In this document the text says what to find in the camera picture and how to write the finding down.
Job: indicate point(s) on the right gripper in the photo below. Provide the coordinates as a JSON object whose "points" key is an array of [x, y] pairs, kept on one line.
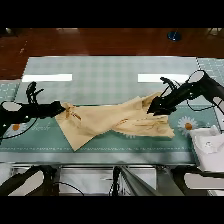
{"points": [[165, 105]]}

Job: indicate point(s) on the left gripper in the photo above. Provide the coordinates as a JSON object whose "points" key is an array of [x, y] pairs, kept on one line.
{"points": [[51, 109]]}

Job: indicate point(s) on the yellow shirt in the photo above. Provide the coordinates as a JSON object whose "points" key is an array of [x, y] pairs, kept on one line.
{"points": [[110, 121]]}

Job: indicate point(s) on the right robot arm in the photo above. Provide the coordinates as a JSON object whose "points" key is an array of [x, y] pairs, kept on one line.
{"points": [[203, 85]]}

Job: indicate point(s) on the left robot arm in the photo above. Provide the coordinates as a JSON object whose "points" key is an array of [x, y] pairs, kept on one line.
{"points": [[13, 115]]}

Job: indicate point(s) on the white garment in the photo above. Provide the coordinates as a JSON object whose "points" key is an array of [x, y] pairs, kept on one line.
{"points": [[210, 150]]}

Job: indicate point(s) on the stand with blue round foot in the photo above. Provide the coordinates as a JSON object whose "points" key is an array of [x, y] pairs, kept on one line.
{"points": [[174, 36]]}

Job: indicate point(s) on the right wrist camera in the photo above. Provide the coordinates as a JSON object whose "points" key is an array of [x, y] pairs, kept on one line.
{"points": [[168, 83]]}

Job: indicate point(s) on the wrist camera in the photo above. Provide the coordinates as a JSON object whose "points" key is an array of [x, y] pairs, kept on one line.
{"points": [[168, 83], [31, 91]]}

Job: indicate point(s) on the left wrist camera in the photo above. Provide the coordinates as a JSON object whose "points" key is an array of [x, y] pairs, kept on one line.
{"points": [[31, 91]]}

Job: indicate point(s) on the silver frame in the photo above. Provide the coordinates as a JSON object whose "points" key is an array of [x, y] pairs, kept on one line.
{"points": [[140, 185]]}

